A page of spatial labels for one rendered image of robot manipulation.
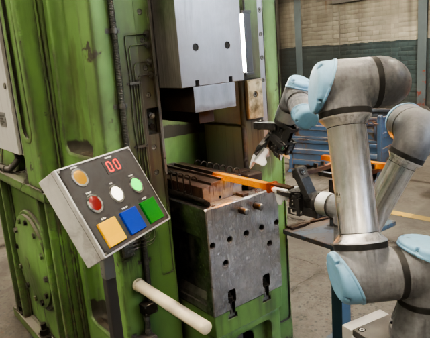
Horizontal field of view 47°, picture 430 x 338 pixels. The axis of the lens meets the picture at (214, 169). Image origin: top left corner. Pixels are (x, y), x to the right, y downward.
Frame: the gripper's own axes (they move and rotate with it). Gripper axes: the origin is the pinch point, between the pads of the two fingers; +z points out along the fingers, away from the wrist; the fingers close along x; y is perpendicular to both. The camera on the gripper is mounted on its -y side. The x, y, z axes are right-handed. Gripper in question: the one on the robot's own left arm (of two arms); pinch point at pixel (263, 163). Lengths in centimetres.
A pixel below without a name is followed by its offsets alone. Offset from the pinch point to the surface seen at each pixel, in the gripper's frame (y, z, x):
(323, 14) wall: -535, 188, 711
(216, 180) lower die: -15.9, 19.4, -4.2
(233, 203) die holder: -5.4, 23.2, -2.1
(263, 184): 4.4, 6.0, -1.4
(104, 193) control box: -6, 1, -59
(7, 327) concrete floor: -89, 174, -62
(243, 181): -4.9, 11.8, -1.4
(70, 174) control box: -10, -6, -69
